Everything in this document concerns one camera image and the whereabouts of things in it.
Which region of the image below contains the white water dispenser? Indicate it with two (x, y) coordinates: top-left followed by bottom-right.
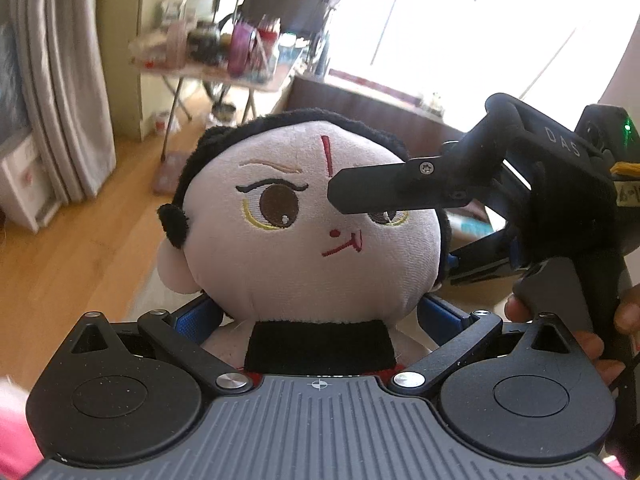
(0, 137), (68, 233)

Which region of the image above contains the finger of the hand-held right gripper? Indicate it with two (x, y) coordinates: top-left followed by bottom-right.
(448, 232), (526, 287)
(326, 156), (476, 216)

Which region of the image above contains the folding table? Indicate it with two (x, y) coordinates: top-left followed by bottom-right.
(129, 35), (301, 161)

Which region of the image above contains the dark glass teapot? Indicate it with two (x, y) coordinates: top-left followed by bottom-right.
(186, 20), (223, 66)

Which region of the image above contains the pink cup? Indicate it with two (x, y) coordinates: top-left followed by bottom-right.
(166, 20), (188, 68)

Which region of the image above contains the plush doll with black hair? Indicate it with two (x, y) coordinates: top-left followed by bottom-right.
(156, 107), (453, 378)

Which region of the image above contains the brown cardboard box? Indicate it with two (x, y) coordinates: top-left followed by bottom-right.
(287, 74), (506, 241)

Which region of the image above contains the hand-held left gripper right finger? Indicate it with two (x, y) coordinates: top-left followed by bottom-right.
(388, 294), (576, 395)

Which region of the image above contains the purple tumbler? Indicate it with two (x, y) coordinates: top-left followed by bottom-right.
(227, 21), (256, 78)

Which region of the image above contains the grey curtain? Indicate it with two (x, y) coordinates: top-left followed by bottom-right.
(0, 0), (118, 206)

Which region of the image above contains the pink blanket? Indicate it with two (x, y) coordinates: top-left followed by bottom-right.
(0, 375), (48, 480)

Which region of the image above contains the yellow-green cabinet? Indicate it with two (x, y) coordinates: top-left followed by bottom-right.
(97, 0), (221, 143)

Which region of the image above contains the teal cup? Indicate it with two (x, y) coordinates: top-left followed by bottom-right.
(277, 32), (301, 68)

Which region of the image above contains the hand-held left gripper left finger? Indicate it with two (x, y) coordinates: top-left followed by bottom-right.
(70, 294), (253, 396)

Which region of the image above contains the person's right hand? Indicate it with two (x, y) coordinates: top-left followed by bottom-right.
(504, 282), (640, 396)

